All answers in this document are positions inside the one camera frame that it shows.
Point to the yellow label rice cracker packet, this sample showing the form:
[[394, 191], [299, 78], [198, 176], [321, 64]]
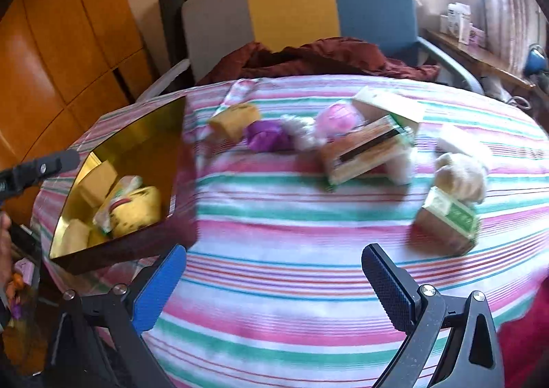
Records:
[[112, 199]]

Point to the black rolled mat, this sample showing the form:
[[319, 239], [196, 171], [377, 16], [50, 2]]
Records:
[[171, 27]]

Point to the pink checked curtain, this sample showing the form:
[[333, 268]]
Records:
[[506, 6]]

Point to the small brown green box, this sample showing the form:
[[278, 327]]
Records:
[[446, 220]]

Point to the orange wooden wardrobe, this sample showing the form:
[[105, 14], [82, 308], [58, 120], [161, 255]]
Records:
[[64, 27]]

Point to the striped pink green tablecloth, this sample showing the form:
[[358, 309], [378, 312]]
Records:
[[278, 285]]

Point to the person's red clothing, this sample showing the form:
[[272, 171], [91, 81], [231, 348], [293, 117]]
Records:
[[527, 349]]

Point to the yellow sponge cake piece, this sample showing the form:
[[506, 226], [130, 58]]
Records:
[[75, 235], [236, 120], [101, 180]]

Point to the dark red blanket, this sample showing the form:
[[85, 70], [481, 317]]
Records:
[[334, 58]]

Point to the pink wrapped snack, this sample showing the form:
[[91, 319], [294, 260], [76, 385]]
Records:
[[336, 118]]

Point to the white bun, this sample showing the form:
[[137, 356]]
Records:
[[461, 175]]

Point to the pink paper packet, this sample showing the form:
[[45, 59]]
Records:
[[23, 274]]

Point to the white boxes on ledge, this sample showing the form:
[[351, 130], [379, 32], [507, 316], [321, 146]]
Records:
[[457, 23]]

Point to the small white wrapped snack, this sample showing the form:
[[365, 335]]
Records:
[[401, 169]]

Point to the round white snack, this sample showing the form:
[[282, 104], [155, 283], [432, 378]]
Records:
[[300, 130]]

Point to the blue round object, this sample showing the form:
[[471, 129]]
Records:
[[536, 60]]

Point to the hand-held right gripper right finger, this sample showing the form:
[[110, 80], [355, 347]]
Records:
[[390, 289]]

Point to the grey yellow blue sofa chair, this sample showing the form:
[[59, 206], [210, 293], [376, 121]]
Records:
[[291, 6]]

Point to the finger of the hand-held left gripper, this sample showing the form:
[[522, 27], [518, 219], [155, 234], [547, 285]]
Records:
[[43, 169]]

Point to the white cardboard box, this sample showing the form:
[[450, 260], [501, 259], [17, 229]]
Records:
[[461, 139]]

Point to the wooden window ledge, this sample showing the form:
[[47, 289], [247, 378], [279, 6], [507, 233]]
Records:
[[472, 53]]

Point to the gold metal tin box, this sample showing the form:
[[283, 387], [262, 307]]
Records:
[[141, 148]]

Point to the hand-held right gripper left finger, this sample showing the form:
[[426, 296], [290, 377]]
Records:
[[158, 289]]

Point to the dark striped rice cracker packet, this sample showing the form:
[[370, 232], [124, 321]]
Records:
[[360, 152]]

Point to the purple foil wrapper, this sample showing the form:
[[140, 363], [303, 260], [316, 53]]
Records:
[[268, 135]]

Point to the open brown cardboard box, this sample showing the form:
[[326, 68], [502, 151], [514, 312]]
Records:
[[386, 103]]

